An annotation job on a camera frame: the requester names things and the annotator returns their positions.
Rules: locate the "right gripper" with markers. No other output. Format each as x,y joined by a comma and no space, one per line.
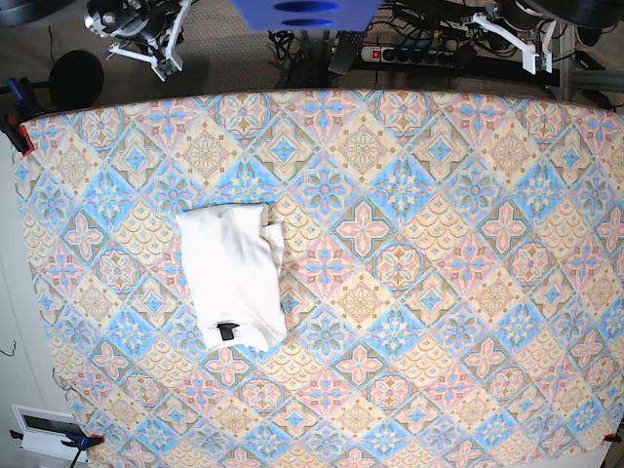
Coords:
143,22

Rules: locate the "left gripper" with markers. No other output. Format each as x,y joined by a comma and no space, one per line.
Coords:
518,16

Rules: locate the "white printed T-shirt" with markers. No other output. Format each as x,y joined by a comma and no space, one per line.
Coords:
232,256

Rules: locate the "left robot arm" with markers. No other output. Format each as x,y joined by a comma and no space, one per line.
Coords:
593,14

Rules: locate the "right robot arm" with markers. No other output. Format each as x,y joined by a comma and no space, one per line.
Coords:
39,12

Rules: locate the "black round stool base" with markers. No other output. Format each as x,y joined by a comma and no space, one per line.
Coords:
76,80

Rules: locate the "white power strip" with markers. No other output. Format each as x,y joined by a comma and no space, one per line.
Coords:
404,55

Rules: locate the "blue plastic bin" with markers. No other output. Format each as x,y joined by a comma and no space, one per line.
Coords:
333,15

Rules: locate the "red black table clamp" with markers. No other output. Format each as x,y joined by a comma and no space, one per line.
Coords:
12,124

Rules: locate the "patterned tablecloth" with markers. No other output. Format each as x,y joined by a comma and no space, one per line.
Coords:
453,278

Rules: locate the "blue orange spring clamp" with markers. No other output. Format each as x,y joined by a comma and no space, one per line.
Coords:
80,440

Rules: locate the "orange clamp at right edge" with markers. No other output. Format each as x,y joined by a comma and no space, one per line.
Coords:
613,438

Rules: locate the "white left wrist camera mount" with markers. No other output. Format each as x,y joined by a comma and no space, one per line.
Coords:
536,49

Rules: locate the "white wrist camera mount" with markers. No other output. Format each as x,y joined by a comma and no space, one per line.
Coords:
163,60
536,49

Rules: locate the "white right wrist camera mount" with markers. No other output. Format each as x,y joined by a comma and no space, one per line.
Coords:
163,60

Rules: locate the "white wall socket box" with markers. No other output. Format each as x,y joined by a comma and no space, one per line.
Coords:
43,432

